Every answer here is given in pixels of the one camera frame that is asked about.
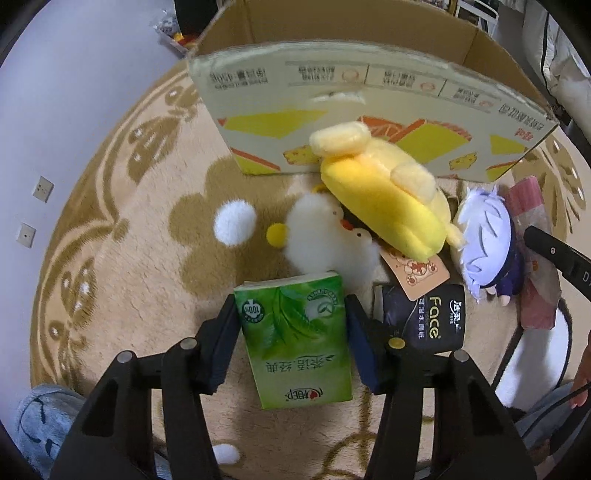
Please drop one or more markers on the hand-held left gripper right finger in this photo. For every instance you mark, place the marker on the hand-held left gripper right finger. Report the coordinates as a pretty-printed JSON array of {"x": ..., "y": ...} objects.
[{"x": 363, "y": 356}]

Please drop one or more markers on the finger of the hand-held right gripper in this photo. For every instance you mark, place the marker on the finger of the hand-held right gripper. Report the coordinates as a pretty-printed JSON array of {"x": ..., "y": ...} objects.
[{"x": 547, "y": 247}]

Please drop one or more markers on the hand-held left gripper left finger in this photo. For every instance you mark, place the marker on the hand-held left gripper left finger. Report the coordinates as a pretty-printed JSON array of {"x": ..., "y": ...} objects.
[{"x": 222, "y": 339}]

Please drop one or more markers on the green tissue pack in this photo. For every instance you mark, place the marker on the green tissue pack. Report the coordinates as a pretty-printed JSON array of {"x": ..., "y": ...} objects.
[{"x": 295, "y": 337}]

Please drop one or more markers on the cardboard box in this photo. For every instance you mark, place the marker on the cardboard box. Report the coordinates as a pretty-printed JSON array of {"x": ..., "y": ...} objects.
[{"x": 351, "y": 87}]

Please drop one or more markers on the person's right hand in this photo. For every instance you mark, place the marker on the person's right hand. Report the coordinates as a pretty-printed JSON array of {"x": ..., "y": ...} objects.
[{"x": 582, "y": 369}]

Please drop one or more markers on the pink packet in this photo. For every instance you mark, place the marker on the pink packet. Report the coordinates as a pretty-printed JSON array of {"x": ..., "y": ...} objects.
[{"x": 526, "y": 198}]

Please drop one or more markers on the white-haired plush doll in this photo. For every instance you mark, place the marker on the white-haired plush doll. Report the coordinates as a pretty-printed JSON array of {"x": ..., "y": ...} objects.
[{"x": 489, "y": 240}]

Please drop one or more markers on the black tissue pack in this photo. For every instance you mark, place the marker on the black tissue pack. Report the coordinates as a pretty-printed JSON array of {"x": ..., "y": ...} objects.
[{"x": 427, "y": 323}]

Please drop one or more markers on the small white fluffy ball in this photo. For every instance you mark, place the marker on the small white fluffy ball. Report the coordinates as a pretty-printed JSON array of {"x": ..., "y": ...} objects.
[{"x": 227, "y": 454}]

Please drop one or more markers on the small yellow pompom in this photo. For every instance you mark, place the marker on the small yellow pompom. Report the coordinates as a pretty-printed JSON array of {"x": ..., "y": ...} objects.
[{"x": 277, "y": 235}]

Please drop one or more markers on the white pompom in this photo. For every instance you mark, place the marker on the white pompom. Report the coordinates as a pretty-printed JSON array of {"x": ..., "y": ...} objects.
[{"x": 234, "y": 222}]

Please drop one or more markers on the white fluffy chick plush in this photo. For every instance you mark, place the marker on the white fluffy chick plush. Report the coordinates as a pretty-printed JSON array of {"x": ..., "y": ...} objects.
[{"x": 323, "y": 240}]

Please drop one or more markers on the beige patterned rug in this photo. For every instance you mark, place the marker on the beige patterned rug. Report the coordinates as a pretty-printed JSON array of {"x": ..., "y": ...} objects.
[{"x": 152, "y": 221}]

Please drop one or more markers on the person's jeans leg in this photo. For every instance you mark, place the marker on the person's jeans leg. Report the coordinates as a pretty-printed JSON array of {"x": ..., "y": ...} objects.
[
  {"x": 44, "y": 424},
  {"x": 540, "y": 424}
]

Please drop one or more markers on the yellow plush toy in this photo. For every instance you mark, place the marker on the yellow plush toy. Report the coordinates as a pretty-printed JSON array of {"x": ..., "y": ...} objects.
[{"x": 388, "y": 203}]

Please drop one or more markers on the white padded jacket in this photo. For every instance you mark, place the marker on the white padded jacket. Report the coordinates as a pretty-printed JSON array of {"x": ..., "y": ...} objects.
[{"x": 554, "y": 41}]

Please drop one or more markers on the pile of small toys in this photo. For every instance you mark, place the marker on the pile of small toys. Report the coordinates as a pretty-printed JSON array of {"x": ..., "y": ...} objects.
[{"x": 178, "y": 32}]

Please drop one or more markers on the white wall socket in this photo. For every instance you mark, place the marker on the white wall socket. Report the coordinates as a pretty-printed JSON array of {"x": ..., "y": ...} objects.
[
  {"x": 43, "y": 189},
  {"x": 25, "y": 235}
]

